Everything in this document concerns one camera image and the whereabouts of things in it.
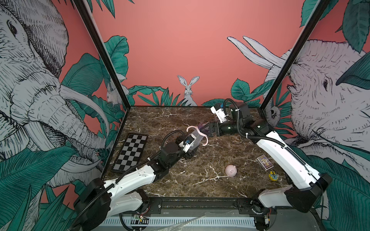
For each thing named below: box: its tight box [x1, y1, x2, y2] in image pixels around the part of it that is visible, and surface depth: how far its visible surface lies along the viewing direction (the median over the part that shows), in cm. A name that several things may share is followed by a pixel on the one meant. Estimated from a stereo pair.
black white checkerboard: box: [111, 133, 149, 172], surface depth 94 cm
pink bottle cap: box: [224, 164, 238, 178], surface depth 85 cm
